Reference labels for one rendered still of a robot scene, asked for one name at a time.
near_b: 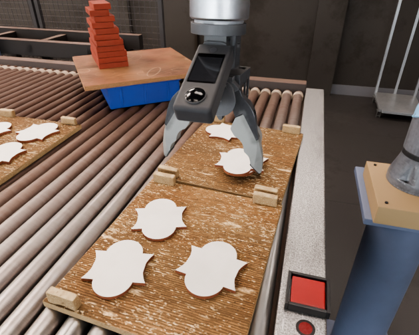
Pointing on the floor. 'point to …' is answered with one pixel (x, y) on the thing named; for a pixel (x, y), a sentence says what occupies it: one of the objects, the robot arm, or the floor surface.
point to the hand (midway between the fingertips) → (209, 167)
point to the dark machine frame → (52, 42)
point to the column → (378, 273)
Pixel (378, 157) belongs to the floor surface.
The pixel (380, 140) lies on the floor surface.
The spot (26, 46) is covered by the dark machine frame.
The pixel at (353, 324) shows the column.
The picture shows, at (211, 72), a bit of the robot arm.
